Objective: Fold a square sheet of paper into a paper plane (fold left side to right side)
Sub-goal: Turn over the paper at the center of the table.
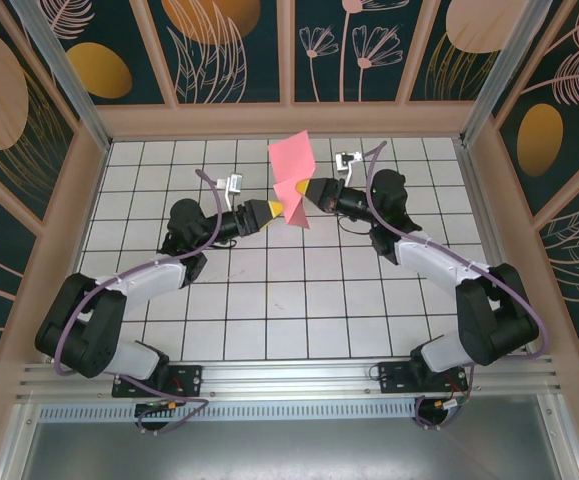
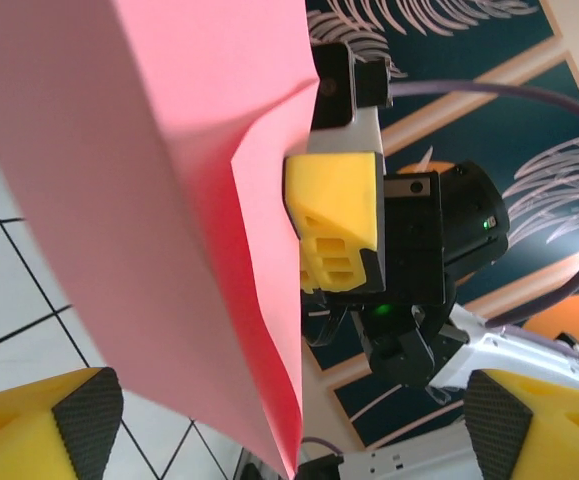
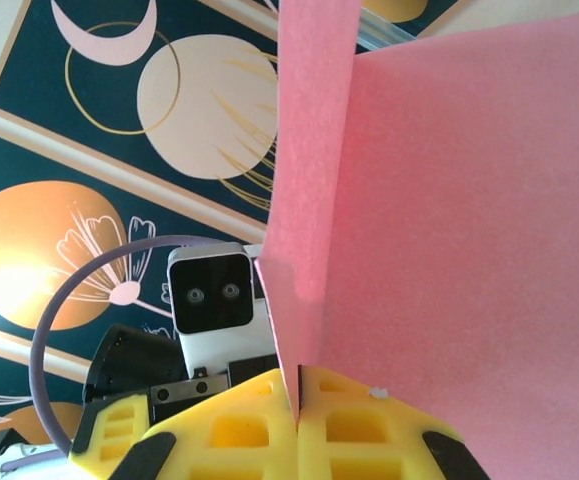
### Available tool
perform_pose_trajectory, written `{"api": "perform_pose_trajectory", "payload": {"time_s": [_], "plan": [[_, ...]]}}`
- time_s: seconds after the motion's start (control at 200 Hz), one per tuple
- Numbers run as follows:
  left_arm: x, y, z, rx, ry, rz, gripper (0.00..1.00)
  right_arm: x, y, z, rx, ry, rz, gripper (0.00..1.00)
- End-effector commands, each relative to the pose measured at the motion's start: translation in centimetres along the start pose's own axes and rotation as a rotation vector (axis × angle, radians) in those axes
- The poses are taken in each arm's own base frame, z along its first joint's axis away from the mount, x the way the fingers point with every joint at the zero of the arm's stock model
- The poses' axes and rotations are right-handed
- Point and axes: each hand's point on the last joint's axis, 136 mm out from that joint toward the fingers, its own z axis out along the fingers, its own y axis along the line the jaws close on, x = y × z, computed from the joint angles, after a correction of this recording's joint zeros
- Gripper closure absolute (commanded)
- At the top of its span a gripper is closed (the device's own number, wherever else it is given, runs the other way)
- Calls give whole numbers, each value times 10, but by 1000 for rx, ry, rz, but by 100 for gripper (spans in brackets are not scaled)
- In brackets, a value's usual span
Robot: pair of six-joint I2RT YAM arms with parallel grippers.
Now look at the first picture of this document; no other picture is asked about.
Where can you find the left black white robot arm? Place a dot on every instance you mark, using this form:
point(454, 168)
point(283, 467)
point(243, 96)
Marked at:
point(94, 325)

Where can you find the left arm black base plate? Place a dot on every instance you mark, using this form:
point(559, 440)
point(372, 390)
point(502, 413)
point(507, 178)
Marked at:
point(189, 380)

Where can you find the aluminium side rail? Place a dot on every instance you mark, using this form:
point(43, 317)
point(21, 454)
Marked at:
point(489, 240)

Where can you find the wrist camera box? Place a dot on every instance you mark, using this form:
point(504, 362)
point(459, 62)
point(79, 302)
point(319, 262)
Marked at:
point(235, 183)
point(345, 161)

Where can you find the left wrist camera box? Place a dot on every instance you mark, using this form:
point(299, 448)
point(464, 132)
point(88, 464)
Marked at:
point(235, 183)

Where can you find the long aluminium mounting rail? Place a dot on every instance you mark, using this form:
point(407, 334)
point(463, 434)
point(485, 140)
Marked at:
point(289, 377)

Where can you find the aluminium frame post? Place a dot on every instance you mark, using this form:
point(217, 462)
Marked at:
point(69, 85)
point(499, 75)

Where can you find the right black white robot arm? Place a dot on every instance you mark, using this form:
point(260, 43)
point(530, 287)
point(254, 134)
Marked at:
point(489, 320)

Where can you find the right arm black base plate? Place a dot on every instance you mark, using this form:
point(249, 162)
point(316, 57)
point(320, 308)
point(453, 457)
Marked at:
point(394, 377)

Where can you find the grey metal sheet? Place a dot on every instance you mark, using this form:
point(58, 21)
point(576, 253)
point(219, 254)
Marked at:
point(289, 450)

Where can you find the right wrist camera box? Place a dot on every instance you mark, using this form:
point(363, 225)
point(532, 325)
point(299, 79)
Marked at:
point(345, 161)

